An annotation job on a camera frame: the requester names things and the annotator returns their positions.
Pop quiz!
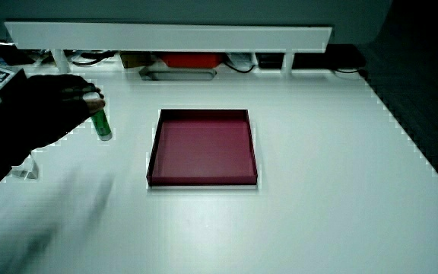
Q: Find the dark red shallow tray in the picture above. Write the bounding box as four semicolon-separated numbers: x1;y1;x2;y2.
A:
145;108;259;188

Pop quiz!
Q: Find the white desk shelf riser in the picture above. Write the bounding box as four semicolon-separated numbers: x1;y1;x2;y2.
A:
4;21;334;75

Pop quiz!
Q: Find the orange box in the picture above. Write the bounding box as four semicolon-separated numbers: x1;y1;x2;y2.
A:
160;52;226;70

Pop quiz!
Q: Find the white plastic bag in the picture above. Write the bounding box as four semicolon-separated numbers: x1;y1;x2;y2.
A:
226;52;259;71

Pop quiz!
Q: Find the small clear plastic stand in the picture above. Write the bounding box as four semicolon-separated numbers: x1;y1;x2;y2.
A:
11;153;40;180

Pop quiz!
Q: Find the brown cardboard box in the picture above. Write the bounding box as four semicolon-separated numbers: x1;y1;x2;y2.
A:
119;51;154;70

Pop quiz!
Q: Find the green glue stick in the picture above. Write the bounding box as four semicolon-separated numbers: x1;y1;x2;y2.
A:
83;91;114;142

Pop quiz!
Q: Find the person's left hand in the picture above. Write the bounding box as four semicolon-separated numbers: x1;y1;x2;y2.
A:
0;64;107;152

